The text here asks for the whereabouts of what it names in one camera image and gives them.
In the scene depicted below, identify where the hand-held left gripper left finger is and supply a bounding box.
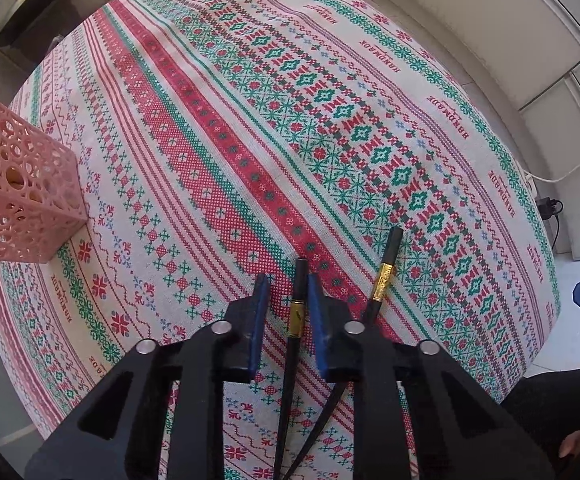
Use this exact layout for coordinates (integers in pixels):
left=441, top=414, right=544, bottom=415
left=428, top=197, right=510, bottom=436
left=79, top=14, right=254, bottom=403
left=24, top=274, right=273, bottom=480

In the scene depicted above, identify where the black plug-in charger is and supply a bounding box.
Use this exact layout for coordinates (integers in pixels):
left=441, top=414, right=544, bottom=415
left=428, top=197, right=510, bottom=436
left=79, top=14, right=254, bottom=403
left=537, top=197, right=564, bottom=219

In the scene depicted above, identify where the white power strip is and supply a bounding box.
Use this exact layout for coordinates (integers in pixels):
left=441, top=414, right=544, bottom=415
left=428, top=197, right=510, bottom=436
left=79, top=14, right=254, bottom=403
left=520, top=160, right=542, bottom=202

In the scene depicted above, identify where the dark wooden furniture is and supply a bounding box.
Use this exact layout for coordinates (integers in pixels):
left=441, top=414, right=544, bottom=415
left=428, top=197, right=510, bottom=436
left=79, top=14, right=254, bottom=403
left=0, top=0, right=73, bottom=66

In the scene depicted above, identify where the patterned red green tablecloth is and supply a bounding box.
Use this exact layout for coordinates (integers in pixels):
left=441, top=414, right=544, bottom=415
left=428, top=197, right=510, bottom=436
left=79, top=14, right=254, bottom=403
left=0, top=0, right=563, bottom=480

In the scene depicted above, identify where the black chopstick with gold band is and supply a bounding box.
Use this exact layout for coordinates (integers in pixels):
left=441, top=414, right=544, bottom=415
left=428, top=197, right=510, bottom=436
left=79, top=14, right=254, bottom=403
left=282, top=226, right=405, bottom=480
left=272, top=258, right=311, bottom=480

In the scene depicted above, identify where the pink perforated plastic holder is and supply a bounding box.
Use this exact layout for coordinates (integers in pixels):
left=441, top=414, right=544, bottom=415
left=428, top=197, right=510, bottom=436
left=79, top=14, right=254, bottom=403
left=0, top=87, right=90, bottom=264

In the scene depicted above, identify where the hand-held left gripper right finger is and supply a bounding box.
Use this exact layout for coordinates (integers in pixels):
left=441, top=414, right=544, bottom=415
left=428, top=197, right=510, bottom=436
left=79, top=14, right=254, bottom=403
left=307, top=272, right=556, bottom=480

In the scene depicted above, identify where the white power cable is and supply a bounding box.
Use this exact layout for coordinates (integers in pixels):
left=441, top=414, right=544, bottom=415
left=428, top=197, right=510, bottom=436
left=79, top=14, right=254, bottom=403
left=524, top=150, right=580, bottom=184

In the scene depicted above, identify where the person's dark trouser leg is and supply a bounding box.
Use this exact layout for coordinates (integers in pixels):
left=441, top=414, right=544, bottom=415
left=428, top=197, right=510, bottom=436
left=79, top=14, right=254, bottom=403
left=500, top=365, right=580, bottom=480

